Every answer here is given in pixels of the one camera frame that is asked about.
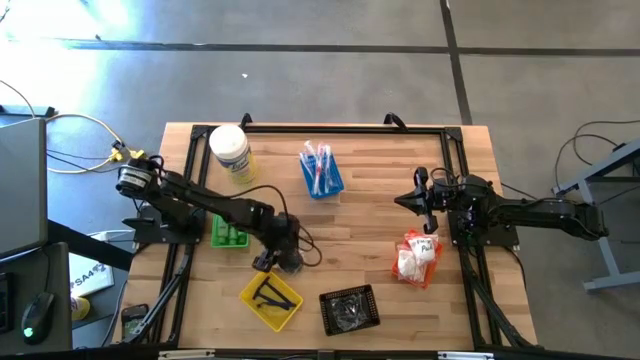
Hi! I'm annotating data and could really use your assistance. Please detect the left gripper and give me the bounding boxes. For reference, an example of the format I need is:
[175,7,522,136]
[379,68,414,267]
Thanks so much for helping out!
[251,212,304,274]

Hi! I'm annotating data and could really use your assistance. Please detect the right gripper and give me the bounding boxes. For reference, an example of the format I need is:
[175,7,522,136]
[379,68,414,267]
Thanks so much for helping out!
[393,166,466,235]

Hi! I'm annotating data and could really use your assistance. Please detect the black round brush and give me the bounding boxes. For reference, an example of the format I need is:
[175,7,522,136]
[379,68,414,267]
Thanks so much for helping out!
[279,252,306,275]

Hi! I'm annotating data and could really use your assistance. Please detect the black razor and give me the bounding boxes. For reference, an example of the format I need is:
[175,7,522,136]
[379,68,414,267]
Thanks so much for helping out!
[258,276,297,307]

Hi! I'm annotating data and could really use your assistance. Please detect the red toothbrush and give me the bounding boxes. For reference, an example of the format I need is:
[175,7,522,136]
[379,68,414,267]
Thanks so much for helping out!
[312,144,326,196]

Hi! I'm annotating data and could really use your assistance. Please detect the clear toothbrush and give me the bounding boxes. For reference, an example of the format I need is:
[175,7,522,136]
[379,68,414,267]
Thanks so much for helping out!
[322,143,335,194]
[301,139,317,176]

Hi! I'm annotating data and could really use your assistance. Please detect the bag of black hair ties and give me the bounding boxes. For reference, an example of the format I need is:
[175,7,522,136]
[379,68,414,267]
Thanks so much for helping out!
[330,291,374,330]

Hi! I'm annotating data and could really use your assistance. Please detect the green plastic basket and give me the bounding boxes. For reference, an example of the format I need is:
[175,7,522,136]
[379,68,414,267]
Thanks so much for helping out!
[210,213,250,250]

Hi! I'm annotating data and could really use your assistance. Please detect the blue plastic basket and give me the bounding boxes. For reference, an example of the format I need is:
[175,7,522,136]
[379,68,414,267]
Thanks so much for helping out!
[298,149,346,200]

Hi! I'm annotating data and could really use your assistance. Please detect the orange plastic basket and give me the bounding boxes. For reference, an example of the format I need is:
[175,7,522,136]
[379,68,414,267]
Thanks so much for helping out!
[390,228,444,290]

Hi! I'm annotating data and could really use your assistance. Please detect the yellow plastic basket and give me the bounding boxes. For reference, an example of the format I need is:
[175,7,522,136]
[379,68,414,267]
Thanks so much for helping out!
[238,269,305,333]

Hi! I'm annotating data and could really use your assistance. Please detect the black plastic basket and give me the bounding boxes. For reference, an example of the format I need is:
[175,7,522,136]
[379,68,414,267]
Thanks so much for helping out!
[318,283,382,337]

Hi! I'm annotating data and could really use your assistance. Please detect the disinfectant wipes canister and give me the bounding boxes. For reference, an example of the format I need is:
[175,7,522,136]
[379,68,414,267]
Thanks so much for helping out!
[208,123,259,185]

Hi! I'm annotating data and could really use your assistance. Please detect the silver metal bar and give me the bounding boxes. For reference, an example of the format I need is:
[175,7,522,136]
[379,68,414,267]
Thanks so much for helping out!
[437,351,496,360]
[157,349,217,360]

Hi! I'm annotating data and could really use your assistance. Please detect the black device with green board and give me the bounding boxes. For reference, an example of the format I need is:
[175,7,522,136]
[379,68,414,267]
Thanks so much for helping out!
[121,303,150,336]

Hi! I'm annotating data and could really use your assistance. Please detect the white printed booklet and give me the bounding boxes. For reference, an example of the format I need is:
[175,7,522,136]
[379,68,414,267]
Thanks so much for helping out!
[67,252,115,299]

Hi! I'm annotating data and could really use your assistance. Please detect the small yellow object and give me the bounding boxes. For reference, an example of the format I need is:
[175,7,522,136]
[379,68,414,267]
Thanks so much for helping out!
[71,295,92,322]

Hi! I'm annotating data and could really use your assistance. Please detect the dark desk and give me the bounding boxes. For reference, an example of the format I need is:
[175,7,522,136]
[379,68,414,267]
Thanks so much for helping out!
[0,242,74,354]

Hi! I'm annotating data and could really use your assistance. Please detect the black computer mouse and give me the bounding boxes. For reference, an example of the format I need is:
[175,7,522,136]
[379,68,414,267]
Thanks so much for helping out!
[20,291,56,345]

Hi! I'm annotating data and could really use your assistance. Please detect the grey laptop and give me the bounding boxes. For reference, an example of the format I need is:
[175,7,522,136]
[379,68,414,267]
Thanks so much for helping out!
[0,117,50,259]

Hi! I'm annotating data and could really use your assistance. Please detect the black keyboard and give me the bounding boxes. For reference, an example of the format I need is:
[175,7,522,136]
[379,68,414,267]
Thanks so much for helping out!
[0,272,14,334]

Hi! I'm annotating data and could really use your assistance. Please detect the black aluminium table frame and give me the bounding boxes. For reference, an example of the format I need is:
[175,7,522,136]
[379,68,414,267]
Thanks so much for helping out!
[122,112,539,351]

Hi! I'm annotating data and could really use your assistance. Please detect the yellow cable with plugs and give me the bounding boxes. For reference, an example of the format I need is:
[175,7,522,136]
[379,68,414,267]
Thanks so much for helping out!
[44,113,147,175]

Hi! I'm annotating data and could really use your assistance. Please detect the grey desk frame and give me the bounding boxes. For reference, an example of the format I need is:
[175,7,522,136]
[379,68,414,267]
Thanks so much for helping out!
[551,137,640,294]

